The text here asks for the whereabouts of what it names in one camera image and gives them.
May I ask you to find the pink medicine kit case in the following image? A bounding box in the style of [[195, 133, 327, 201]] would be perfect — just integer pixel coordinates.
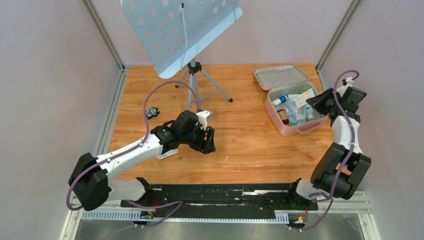
[[253, 65, 328, 136]]

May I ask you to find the white green medicine bottle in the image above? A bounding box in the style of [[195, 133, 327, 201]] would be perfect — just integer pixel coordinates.
[[306, 105, 315, 122]]

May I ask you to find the brown medicine bottle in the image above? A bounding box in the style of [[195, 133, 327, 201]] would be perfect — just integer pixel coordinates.
[[277, 109, 290, 126]]

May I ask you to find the white blue gauze packet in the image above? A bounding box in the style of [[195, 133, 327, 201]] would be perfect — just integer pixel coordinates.
[[156, 149, 179, 160]]

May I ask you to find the white pad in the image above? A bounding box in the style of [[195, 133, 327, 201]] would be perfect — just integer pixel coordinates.
[[294, 88, 315, 109]]

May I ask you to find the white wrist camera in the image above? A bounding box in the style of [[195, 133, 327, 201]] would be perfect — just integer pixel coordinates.
[[342, 77, 354, 88], [196, 110, 213, 131]]

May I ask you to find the white blue bottle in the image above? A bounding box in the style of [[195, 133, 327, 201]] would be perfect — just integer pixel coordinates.
[[271, 95, 288, 107]]

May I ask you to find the large blue cotton packet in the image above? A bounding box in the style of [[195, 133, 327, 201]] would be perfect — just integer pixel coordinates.
[[285, 98, 307, 127]]

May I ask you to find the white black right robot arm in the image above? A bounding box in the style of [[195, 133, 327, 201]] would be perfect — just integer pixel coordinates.
[[285, 86, 372, 209]]

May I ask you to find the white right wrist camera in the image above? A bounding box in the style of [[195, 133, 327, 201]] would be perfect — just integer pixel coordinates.
[[342, 77, 354, 88]]

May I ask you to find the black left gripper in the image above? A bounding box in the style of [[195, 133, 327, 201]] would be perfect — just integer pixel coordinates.
[[181, 122, 217, 155]]

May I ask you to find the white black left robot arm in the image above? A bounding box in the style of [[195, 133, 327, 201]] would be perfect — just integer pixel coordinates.
[[68, 110, 216, 211]]

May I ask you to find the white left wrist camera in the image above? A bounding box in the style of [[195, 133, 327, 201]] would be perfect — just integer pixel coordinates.
[[196, 110, 213, 131]]

